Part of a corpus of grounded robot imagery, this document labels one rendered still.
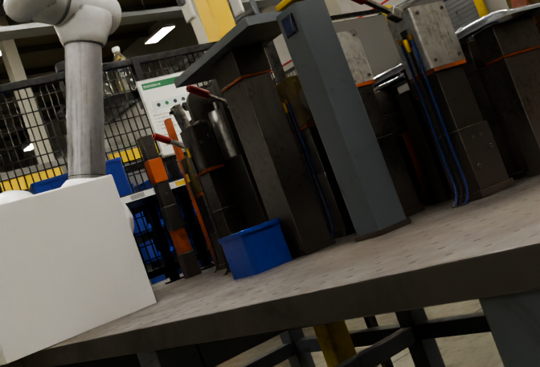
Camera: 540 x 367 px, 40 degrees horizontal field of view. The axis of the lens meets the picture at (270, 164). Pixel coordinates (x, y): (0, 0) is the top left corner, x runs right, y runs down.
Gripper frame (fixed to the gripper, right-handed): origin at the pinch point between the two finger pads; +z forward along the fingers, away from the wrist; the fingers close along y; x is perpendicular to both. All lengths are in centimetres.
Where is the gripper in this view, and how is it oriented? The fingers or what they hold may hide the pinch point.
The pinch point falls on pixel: (214, 12)
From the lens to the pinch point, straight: 165.0
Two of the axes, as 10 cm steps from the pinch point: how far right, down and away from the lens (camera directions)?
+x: 6.0, -2.7, -7.5
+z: 3.4, 9.4, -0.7
